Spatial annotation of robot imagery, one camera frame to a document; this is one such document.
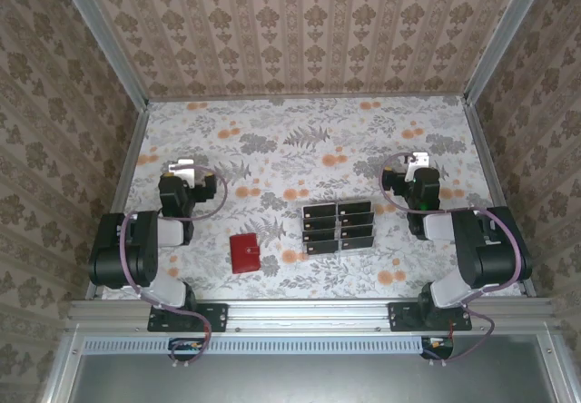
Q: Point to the black credit card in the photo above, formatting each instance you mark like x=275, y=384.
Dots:
x=322, y=235
x=358, y=231
x=323, y=247
x=356, y=208
x=322, y=223
x=359, y=242
x=357, y=219

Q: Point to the red leather card holder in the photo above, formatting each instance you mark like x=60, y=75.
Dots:
x=245, y=253

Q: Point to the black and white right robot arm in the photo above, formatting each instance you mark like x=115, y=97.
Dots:
x=490, y=248

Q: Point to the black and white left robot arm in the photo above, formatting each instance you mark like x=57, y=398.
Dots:
x=122, y=248

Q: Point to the black compartment tray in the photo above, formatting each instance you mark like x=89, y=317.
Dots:
x=322, y=211

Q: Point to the aluminium mounting crossbar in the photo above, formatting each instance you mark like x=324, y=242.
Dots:
x=308, y=314

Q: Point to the grey metal panel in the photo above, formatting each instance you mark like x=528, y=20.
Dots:
x=308, y=380

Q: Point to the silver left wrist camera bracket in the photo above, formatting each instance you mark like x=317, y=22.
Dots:
x=181, y=169

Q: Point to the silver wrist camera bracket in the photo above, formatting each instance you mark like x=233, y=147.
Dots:
x=181, y=169
x=420, y=160

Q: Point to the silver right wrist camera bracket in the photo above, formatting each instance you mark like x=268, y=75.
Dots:
x=420, y=160

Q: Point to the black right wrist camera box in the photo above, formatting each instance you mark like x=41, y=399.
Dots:
x=392, y=183

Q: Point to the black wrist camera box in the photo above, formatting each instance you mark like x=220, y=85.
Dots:
x=392, y=183
x=208, y=189

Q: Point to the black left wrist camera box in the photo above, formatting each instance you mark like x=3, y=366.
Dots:
x=208, y=189

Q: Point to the aluminium table edge rail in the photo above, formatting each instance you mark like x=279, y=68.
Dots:
x=129, y=162
x=308, y=97
x=495, y=180

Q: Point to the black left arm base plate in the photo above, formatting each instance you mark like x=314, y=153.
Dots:
x=218, y=317

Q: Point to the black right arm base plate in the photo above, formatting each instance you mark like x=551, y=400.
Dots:
x=399, y=319

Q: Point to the aluminium corner post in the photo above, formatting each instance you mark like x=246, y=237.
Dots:
x=508, y=31
x=102, y=40

